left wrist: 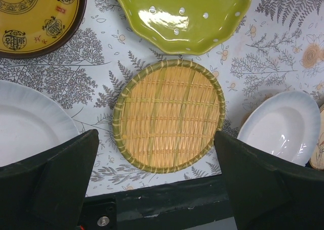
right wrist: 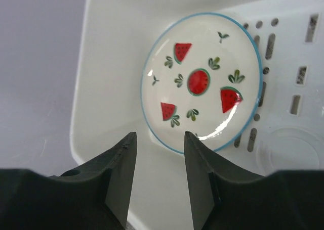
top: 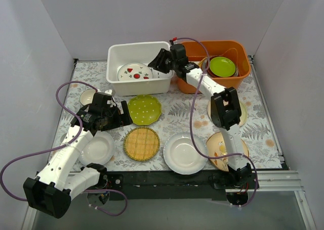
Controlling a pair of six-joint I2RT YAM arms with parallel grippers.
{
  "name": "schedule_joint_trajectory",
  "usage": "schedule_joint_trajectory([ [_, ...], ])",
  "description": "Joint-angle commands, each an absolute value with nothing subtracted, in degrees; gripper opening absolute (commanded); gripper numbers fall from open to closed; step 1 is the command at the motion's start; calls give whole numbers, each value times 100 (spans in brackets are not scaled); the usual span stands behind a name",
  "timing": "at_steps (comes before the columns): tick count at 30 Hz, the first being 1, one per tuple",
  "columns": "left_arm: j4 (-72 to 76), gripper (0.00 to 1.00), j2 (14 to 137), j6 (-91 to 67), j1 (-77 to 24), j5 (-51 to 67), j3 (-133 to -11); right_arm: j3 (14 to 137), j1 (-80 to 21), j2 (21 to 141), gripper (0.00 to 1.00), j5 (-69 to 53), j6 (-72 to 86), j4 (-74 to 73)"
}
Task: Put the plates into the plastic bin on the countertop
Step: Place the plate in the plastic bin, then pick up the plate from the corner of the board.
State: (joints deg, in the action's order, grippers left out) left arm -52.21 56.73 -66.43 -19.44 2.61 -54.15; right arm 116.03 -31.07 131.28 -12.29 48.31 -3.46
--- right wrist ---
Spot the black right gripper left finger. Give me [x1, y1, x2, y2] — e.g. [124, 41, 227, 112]
[1, 132, 137, 229]

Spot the white plastic bin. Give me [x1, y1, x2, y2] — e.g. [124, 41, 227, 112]
[70, 0, 323, 229]

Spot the white watermelon pattern plate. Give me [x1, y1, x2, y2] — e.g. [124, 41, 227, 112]
[140, 12, 263, 154]

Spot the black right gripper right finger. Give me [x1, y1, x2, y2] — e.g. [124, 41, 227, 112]
[184, 131, 323, 229]

